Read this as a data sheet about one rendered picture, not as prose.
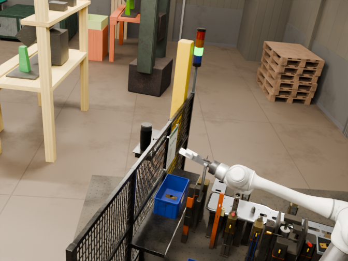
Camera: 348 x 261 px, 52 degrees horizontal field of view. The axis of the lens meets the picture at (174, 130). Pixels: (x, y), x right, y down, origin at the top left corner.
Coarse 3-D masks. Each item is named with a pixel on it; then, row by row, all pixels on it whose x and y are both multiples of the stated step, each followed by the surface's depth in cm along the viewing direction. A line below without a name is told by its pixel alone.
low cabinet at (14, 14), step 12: (0, 12) 889; (12, 12) 904; (24, 12) 918; (0, 24) 888; (12, 24) 890; (60, 24) 895; (72, 24) 980; (0, 36) 903; (12, 36) 904; (72, 36) 1007
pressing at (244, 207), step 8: (208, 200) 264; (216, 200) 264; (224, 200) 265; (232, 200) 266; (240, 200) 267; (208, 208) 255; (216, 208) 256; (240, 208) 259; (248, 208) 260; (256, 208) 261; (264, 208) 262; (240, 216) 251; (248, 216) 252; (256, 216) 253; (272, 216) 255; (264, 224) 247; (312, 224) 252; (320, 224) 253; (312, 232) 245; (320, 232) 245; (328, 232) 247
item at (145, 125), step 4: (144, 124) 226; (148, 124) 227; (140, 128) 229; (144, 128) 224; (148, 128) 225; (140, 132) 228; (144, 132) 225; (148, 132) 226; (140, 136) 229; (144, 136) 227; (148, 136) 227; (140, 140) 230; (144, 140) 228; (148, 140) 229; (140, 144) 232; (144, 144) 230; (148, 144) 230; (140, 148) 233; (144, 148) 231
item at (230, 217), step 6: (228, 216) 242; (234, 216) 243; (228, 222) 242; (234, 222) 241; (228, 228) 244; (234, 228) 244; (228, 234) 246; (228, 240) 250; (222, 246) 253; (228, 246) 252; (222, 252) 255; (228, 252) 259; (222, 258) 255
